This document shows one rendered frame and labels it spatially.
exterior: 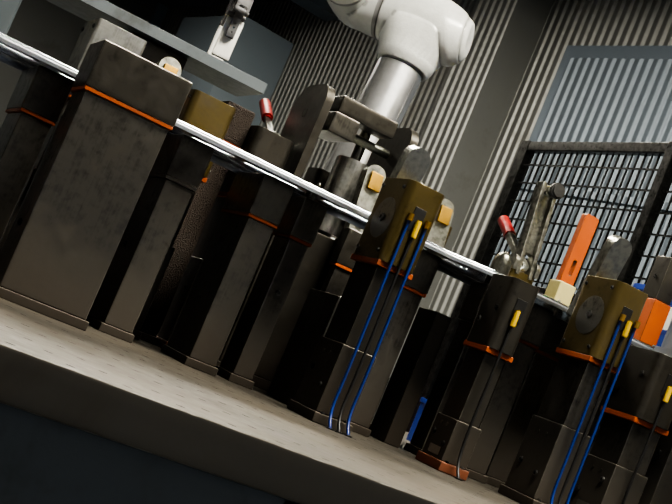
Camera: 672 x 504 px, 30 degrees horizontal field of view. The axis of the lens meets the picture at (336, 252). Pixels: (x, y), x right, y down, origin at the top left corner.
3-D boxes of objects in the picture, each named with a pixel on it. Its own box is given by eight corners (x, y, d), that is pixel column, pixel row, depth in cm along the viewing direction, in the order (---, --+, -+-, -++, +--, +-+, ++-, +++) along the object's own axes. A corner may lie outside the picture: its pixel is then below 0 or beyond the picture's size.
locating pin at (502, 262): (488, 287, 196) (504, 248, 197) (478, 285, 199) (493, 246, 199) (504, 294, 197) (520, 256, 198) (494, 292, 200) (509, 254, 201)
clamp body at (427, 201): (317, 428, 160) (420, 178, 163) (283, 409, 171) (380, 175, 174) (359, 444, 163) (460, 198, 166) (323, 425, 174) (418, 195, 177)
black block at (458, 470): (445, 478, 170) (526, 278, 173) (412, 460, 179) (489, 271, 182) (476, 490, 173) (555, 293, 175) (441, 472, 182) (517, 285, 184)
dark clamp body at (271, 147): (161, 351, 193) (258, 124, 196) (140, 340, 204) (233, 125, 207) (202, 367, 196) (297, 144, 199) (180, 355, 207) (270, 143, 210)
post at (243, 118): (128, 334, 194) (229, 99, 198) (120, 329, 199) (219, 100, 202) (156, 345, 196) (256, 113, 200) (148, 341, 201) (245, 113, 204)
